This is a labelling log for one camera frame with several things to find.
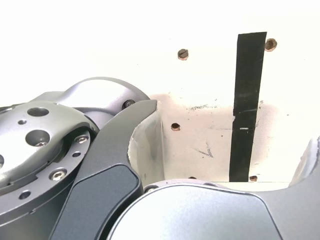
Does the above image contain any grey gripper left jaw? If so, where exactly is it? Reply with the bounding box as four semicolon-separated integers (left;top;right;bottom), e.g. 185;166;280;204
48;99;166;240

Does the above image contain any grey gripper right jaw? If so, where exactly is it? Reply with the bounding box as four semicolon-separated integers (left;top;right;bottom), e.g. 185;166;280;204
108;136;320;240

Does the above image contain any black tape strip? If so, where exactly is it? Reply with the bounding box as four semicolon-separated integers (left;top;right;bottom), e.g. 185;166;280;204
228;31;268;183

